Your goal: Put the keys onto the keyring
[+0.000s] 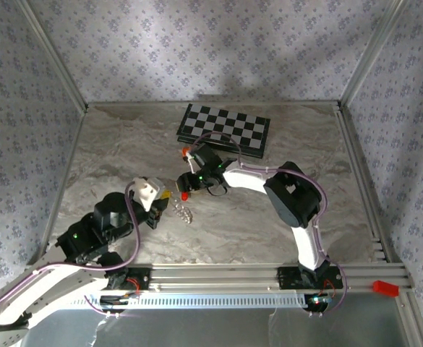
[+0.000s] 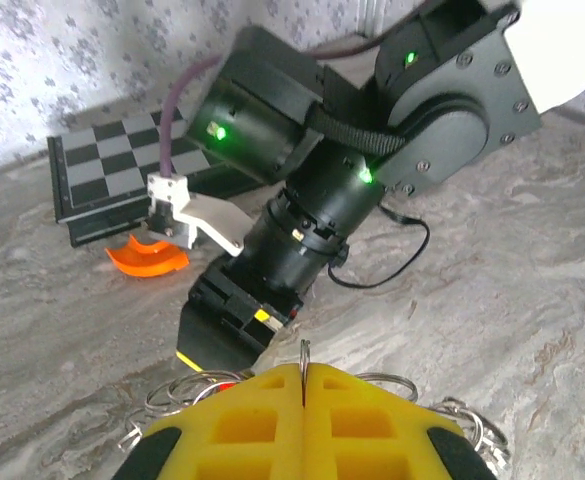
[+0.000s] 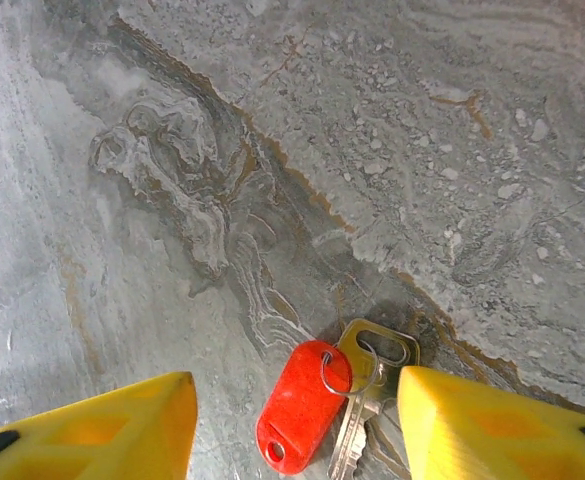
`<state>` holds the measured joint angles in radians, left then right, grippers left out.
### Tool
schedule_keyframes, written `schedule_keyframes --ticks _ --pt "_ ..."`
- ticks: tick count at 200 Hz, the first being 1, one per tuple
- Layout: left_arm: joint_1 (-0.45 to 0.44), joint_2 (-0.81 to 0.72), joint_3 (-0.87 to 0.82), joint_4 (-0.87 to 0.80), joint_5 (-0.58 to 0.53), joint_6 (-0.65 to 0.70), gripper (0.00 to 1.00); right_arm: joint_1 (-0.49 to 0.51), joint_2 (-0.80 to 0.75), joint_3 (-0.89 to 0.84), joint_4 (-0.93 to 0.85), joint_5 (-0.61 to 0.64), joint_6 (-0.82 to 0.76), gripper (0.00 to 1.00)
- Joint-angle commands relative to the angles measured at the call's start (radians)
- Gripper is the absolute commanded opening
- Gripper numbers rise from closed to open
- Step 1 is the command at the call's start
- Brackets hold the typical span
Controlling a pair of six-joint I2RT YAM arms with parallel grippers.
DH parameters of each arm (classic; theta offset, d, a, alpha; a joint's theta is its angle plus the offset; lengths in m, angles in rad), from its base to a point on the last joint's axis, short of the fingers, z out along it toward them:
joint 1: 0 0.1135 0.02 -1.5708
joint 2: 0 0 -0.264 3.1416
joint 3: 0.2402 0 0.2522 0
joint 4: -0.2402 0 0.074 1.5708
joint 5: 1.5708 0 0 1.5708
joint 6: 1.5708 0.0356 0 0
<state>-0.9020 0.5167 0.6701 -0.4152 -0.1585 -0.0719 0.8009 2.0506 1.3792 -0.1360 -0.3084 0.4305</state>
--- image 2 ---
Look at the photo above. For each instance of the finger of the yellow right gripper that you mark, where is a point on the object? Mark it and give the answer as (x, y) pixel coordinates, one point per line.
(217, 345)

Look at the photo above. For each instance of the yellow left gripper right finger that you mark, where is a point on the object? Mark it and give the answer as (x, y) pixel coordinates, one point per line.
(372, 430)

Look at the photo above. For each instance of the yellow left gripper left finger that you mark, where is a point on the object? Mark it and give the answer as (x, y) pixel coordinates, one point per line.
(242, 425)

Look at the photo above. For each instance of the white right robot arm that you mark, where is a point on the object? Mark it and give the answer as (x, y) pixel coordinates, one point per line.
(562, 50)

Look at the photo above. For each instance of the orange curved plastic piece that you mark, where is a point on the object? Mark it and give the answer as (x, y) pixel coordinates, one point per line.
(147, 260)

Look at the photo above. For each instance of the black and grey chessboard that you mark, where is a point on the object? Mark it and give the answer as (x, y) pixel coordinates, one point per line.
(107, 165)

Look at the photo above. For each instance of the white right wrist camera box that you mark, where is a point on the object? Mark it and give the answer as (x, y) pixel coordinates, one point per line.
(207, 215)

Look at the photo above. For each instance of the aluminium frame post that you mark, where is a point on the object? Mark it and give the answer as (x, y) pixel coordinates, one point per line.
(372, 15)

